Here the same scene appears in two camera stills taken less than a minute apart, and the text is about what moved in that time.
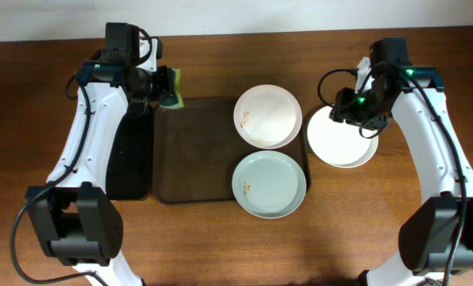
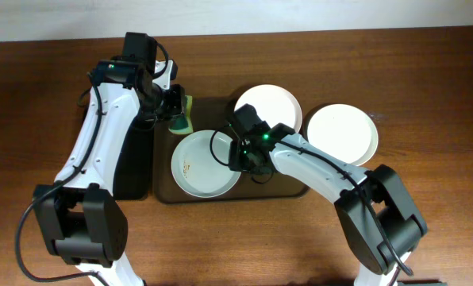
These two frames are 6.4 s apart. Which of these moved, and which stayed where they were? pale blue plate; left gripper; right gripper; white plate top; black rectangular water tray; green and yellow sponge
Moved: green and yellow sponge; pale blue plate; left gripper; right gripper
Stayed: white plate top; black rectangular water tray
